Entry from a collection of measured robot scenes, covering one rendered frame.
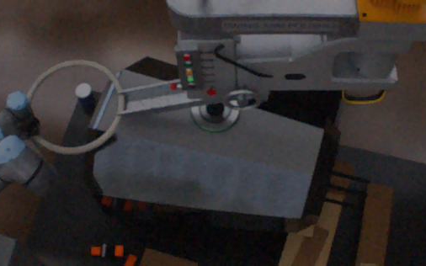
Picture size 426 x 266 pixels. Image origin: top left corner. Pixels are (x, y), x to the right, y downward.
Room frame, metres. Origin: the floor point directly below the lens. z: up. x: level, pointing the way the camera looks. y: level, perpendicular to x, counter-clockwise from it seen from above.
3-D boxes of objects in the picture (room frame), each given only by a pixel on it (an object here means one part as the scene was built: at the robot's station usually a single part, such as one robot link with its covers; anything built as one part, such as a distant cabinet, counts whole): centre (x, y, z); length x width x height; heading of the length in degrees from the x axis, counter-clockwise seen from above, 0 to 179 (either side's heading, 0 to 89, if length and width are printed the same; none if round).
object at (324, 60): (1.30, -0.39, 1.30); 0.74 x 0.23 x 0.49; 85
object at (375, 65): (1.29, -0.65, 1.34); 0.19 x 0.19 x 0.20
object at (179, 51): (1.24, 0.08, 1.37); 0.08 x 0.03 x 0.28; 85
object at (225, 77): (1.34, -0.08, 1.32); 0.36 x 0.22 x 0.45; 85
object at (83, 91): (1.95, 0.80, 0.08); 0.10 x 0.10 x 0.13
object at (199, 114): (1.35, 0.00, 0.84); 0.21 x 0.21 x 0.01
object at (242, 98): (1.22, -0.11, 1.20); 0.15 x 0.10 x 0.15; 85
